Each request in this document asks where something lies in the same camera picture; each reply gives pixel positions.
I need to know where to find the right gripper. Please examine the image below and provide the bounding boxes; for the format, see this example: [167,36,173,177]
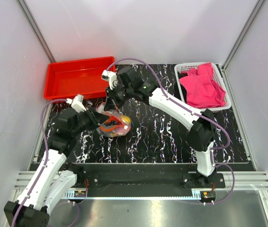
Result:
[104,84,133,112]

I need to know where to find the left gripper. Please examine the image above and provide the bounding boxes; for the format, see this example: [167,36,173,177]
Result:
[72,105,110,136]

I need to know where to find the clear zip top bag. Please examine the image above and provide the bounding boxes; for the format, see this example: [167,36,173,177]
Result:
[96,102,131,137]

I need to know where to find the black fake grapes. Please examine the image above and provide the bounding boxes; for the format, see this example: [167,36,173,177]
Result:
[104,119,118,127]

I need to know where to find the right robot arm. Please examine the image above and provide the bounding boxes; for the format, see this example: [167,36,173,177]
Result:
[101,67,215,188]

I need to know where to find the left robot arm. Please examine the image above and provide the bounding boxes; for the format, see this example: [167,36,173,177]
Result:
[4,108,109,227]

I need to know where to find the orange fake fruit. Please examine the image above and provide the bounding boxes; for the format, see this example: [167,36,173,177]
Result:
[99,125,117,137]

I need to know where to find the yellow fake lemon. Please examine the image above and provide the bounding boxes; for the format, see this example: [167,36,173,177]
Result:
[119,115,131,126]

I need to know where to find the pink fake fruit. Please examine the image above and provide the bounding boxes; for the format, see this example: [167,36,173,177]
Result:
[111,125,130,137]

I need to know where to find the red plastic bin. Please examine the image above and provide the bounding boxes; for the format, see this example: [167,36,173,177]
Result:
[44,56,115,100]

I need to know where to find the black marble mat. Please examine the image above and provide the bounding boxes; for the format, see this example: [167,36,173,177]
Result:
[28,63,258,171]

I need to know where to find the white plastic basket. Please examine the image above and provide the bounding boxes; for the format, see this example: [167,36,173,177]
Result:
[174,62,232,113]

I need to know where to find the pink cloth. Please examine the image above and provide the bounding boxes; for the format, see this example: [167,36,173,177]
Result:
[179,62,226,109]

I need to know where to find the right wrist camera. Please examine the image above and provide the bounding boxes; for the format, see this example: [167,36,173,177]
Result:
[101,70,118,90]

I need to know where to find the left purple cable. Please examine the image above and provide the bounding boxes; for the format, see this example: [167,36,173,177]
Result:
[12,98,81,227]

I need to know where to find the purple cable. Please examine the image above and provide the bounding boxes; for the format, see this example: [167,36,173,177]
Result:
[105,58,236,204]
[12,98,81,227]

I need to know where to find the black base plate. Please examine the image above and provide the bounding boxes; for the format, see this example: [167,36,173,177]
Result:
[81,163,224,198]

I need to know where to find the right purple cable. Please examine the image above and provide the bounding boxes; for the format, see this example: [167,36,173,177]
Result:
[105,58,236,204]

